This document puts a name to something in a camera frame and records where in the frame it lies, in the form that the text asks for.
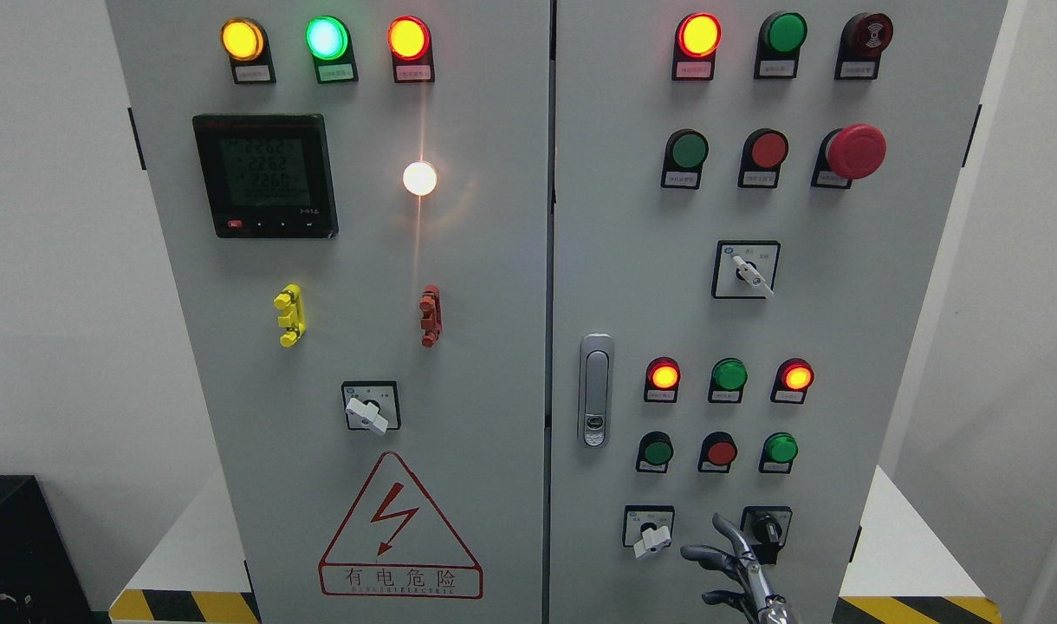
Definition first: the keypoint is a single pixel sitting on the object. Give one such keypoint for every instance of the red indicator light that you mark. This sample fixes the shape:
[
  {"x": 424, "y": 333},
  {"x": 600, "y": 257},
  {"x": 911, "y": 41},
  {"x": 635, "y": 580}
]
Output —
[
  {"x": 694, "y": 47},
  {"x": 410, "y": 42}
]

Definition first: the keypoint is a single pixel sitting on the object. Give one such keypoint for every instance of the red mushroom emergency stop button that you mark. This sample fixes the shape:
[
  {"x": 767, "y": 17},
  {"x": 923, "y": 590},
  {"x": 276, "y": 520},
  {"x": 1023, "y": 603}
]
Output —
[{"x": 847, "y": 154}]

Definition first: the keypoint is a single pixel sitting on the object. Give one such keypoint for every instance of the red push button upper row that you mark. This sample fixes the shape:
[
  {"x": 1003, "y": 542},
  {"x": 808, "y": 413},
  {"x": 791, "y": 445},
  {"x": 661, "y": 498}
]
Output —
[{"x": 763, "y": 153}]

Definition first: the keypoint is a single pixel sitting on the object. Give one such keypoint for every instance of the silver door lock handle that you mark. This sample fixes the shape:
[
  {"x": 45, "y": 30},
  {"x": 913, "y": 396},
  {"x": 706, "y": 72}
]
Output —
[{"x": 596, "y": 365}]

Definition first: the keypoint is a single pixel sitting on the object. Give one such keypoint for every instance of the black knob selector switch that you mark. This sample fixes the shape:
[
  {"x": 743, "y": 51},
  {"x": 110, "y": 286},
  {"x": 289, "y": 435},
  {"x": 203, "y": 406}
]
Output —
[{"x": 765, "y": 528}]

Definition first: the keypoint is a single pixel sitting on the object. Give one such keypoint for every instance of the grey electrical control cabinet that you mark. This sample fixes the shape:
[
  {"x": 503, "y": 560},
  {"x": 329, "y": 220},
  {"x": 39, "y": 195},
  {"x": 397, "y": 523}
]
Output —
[{"x": 547, "y": 122}]

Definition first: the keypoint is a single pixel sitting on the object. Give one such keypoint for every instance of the dark red buzzer alarm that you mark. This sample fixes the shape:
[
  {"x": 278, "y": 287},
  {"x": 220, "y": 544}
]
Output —
[{"x": 864, "y": 39}]

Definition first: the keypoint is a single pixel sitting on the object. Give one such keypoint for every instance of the green push button upper row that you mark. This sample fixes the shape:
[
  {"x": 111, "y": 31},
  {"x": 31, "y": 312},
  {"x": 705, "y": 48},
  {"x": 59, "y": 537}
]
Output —
[{"x": 685, "y": 153}]

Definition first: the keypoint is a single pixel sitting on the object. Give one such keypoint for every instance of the red push button lower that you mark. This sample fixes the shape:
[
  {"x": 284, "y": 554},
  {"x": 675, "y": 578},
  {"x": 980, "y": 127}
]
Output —
[{"x": 717, "y": 453}]

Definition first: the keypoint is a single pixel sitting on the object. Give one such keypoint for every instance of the black digital power meter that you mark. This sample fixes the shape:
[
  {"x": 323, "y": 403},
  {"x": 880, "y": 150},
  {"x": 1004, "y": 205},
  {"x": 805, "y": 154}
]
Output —
[{"x": 267, "y": 175}]

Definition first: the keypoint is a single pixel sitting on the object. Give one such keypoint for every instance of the black box lower left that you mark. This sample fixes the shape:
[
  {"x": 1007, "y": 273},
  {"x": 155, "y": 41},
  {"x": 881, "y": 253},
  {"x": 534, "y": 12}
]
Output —
[{"x": 37, "y": 581}]

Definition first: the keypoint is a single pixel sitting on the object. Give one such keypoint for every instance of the left red indicator lower group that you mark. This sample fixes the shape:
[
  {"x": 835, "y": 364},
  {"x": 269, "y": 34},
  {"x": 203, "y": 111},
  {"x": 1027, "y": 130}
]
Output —
[{"x": 662, "y": 379}]

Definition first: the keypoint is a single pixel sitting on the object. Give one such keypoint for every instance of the green indicator light top left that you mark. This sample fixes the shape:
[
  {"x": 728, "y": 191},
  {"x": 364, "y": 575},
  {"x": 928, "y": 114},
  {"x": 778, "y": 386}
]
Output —
[{"x": 330, "y": 45}]

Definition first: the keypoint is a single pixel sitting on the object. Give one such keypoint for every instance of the red indicator light top left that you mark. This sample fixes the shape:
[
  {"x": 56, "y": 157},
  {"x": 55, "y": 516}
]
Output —
[{"x": 410, "y": 42}]

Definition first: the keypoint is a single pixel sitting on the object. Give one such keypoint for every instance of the left green push button lower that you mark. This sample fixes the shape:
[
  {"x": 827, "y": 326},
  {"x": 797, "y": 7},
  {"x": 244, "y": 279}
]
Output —
[{"x": 654, "y": 453}]

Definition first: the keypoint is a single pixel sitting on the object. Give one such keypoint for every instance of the yellow test terminal block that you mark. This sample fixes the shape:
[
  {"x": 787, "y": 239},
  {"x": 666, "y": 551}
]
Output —
[{"x": 290, "y": 317}]

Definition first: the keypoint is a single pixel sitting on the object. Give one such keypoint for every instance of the upper right white selector switch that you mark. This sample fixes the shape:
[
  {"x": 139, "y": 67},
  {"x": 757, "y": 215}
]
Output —
[{"x": 745, "y": 269}]

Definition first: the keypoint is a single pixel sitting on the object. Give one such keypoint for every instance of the right red indicator lower group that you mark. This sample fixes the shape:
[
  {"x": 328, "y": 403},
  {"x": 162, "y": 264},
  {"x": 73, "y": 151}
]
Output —
[{"x": 792, "y": 382}]

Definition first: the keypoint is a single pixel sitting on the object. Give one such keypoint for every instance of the white lit indicator light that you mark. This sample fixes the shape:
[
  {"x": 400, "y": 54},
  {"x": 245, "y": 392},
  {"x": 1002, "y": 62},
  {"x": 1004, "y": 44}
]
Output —
[{"x": 420, "y": 178}]

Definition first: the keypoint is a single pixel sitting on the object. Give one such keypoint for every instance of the green indicator light top right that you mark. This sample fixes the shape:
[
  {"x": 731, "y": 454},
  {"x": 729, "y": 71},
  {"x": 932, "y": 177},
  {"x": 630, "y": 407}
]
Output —
[{"x": 779, "y": 46}]

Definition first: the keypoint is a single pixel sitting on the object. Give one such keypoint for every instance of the green indicator lower group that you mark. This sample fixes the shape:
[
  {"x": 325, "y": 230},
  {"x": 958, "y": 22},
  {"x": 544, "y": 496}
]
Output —
[{"x": 728, "y": 377}]

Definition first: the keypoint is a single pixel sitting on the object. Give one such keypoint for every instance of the red indicator light top right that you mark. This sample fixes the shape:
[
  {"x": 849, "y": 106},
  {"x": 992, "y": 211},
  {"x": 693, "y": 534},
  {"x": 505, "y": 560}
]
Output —
[{"x": 694, "y": 47}]

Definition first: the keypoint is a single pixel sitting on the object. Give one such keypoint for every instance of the yellow indicator light top left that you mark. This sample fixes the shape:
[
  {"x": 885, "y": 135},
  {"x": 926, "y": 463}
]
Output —
[{"x": 248, "y": 50}]

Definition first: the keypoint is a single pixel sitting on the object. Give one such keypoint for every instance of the right green push button lower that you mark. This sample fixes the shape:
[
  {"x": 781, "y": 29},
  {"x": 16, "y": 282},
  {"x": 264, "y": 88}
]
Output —
[{"x": 778, "y": 453}]

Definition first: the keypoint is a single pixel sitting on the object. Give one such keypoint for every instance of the red indicator group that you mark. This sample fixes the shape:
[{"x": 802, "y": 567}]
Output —
[
  {"x": 792, "y": 382},
  {"x": 662, "y": 379}
]

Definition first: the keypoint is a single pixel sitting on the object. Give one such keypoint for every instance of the red test terminal block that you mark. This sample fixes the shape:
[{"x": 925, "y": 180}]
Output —
[{"x": 431, "y": 315}]

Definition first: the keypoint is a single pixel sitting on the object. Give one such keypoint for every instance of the green indicator light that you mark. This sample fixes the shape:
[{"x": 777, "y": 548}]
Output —
[
  {"x": 779, "y": 46},
  {"x": 330, "y": 45}
]

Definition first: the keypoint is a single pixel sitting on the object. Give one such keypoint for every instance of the lower white selector switch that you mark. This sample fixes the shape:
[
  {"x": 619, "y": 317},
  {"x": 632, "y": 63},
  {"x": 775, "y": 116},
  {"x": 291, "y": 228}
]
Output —
[{"x": 647, "y": 529}]

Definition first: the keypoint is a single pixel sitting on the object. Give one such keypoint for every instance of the red triangle electric warning sticker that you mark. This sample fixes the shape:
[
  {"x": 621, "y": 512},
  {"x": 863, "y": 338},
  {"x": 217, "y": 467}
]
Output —
[{"x": 396, "y": 541}]

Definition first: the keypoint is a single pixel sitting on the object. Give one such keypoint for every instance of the left door white selector switch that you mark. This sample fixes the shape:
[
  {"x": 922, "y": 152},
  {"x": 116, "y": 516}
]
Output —
[{"x": 371, "y": 405}]

